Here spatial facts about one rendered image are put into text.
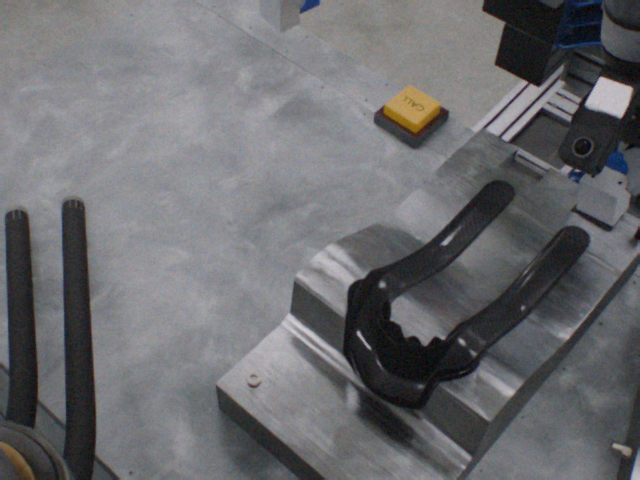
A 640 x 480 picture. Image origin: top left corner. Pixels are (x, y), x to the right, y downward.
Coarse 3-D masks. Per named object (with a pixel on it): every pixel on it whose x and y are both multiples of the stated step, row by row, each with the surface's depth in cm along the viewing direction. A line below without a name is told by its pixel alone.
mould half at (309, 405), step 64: (448, 192) 109; (576, 192) 109; (320, 256) 96; (384, 256) 99; (512, 256) 103; (320, 320) 96; (448, 320) 92; (576, 320) 98; (320, 384) 95; (448, 384) 87; (512, 384) 87; (320, 448) 90; (384, 448) 90; (448, 448) 90
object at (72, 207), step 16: (64, 208) 112; (80, 208) 113; (64, 224) 110; (80, 224) 110; (64, 240) 108; (80, 240) 107; (64, 256) 105; (80, 256) 105; (64, 272) 103; (80, 272) 102; (64, 288) 101; (80, 288) 100; (64, 304) 99; (80, 304) 98; (64, 320) 97; (80, 320) 96; (64, 336) 95; (80, 336) 94; (64, 352) 94; (80, 352) 92; (80, 368) 90; (80, 384) 89; (80, 400) 87
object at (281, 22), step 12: (264, 0) 123; (276, 0) 120; (288, 0) 120; (312, 0) 124; (264, 12) 124; (276, 12) 122; (288, 12) 122; (300, 12) 124; (276, 24) 123; (288, 24) 124
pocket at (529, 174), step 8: (504, 160) 112; (512, 160) 115; (520, 160) 114; (504, 168) 114; (512, 168) 115; (520, 168) 114; (528, 168) 113; (536, 168) 113; (520, 176) 114; (528, 176) 114; (536, 176) 113; (528, 184) 113
